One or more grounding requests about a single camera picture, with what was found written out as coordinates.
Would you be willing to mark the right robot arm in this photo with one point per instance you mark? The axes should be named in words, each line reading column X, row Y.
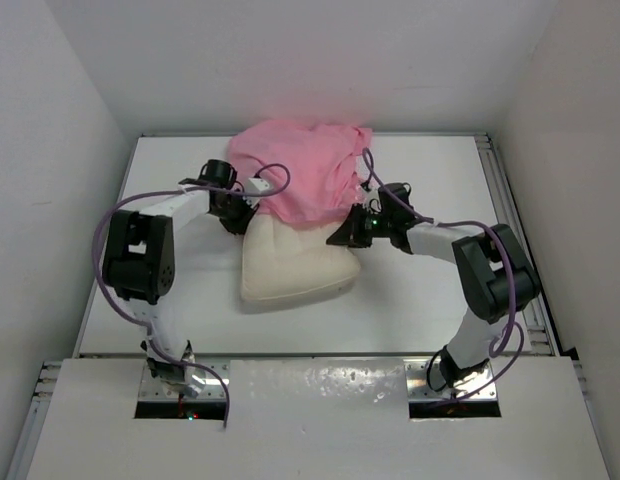
column 496, row 277

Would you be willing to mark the cream pillow with bear print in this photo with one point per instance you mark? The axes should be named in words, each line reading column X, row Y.
column 284, row 266

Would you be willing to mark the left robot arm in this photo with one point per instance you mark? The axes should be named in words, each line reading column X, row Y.
column 139, row 261

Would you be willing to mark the metal base plate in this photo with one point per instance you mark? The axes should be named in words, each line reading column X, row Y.
column 206, row 387
column 425, row 383

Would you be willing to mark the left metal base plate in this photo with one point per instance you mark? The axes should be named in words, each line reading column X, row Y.
column 206, row 387

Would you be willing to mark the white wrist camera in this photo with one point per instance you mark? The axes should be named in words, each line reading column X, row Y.
column 256, row 188
column 368, row 197

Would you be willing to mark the pink pillowcase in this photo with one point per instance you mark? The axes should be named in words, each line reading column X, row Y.
column 317, row 164

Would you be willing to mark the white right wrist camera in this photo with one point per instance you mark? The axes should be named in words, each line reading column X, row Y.
column 368, row 197

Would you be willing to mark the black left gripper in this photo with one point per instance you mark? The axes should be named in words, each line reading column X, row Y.
column 239, row 227

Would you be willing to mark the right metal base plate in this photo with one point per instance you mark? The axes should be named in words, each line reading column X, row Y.
column 425, row 383

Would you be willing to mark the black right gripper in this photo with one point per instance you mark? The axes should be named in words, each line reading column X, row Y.
column 349, row 232

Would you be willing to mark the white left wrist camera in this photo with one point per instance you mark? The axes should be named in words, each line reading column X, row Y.
column 256, row 188

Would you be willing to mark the aluminium frame rail left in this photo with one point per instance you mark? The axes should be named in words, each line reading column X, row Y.
column 34, row 421

